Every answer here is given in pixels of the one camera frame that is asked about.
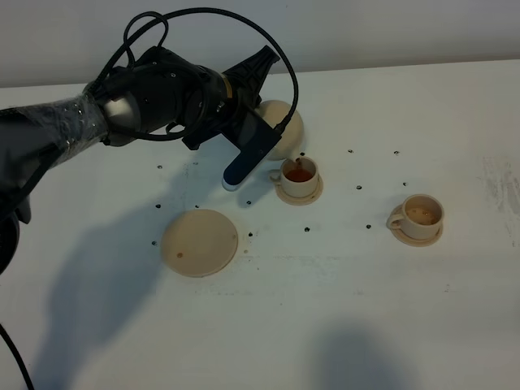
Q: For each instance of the small saucer under cup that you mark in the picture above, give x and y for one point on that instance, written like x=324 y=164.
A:
x=300 y=201
x=411 y=233

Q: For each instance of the large round beige saucer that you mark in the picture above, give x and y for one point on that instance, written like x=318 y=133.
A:
x=199 y=243

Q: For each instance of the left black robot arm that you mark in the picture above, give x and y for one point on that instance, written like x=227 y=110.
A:
x=160 y=91

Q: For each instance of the small saucer under centre cup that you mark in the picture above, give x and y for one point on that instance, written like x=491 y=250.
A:
x=300 y=201

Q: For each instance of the beige ceramic teapot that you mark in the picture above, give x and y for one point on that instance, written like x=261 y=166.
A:
x=289 y=147

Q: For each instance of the beige teacup near centre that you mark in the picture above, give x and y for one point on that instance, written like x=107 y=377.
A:
x=298 y=178

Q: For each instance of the beige teacup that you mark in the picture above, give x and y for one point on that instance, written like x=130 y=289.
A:
x=423 y=209
x=298 y=178

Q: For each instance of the beige teacup on right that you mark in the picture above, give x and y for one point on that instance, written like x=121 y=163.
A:
x=423 y=209

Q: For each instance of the small saucer under right cup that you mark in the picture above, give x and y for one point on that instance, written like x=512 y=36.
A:
x=411 y=233

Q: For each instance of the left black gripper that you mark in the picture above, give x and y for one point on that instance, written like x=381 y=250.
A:
x=231 y=96

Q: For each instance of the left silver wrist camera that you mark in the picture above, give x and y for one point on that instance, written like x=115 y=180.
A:
x=254 y=138

